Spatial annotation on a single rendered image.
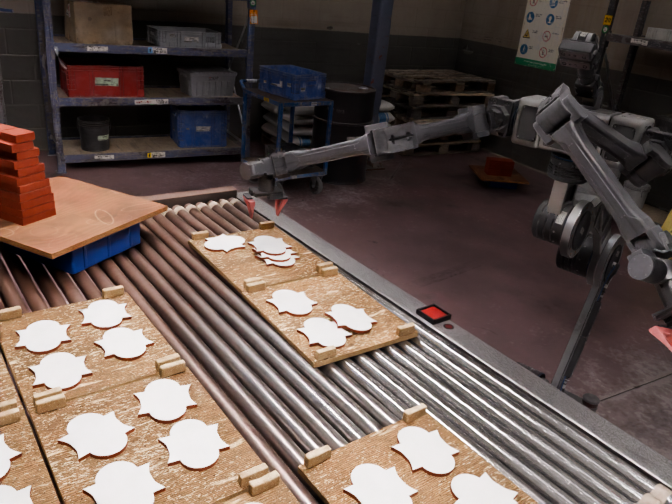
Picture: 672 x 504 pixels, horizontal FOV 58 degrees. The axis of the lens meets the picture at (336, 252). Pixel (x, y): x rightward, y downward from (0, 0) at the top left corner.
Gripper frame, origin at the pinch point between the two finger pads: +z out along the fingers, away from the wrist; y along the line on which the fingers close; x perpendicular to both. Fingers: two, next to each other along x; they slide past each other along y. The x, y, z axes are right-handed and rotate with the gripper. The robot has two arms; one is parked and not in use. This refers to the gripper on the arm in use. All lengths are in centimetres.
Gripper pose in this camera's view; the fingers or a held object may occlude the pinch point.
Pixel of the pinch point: (264, 214)
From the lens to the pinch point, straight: 213.3
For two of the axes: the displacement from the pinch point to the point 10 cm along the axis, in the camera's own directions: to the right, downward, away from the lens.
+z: -1.1, 9.0, 4.2
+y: 8.8, -1.1, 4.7
